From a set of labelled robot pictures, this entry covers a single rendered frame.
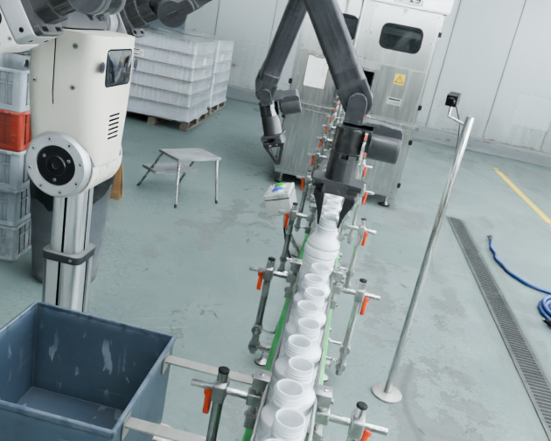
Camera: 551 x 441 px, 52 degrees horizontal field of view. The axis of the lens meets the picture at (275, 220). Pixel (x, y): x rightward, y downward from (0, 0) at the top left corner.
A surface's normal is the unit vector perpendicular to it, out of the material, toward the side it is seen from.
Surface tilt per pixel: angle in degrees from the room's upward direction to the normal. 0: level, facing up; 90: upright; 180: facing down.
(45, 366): 90
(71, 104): 101
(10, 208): 90
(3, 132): 90
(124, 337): 90
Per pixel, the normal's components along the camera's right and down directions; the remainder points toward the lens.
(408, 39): -0.15, 0.30
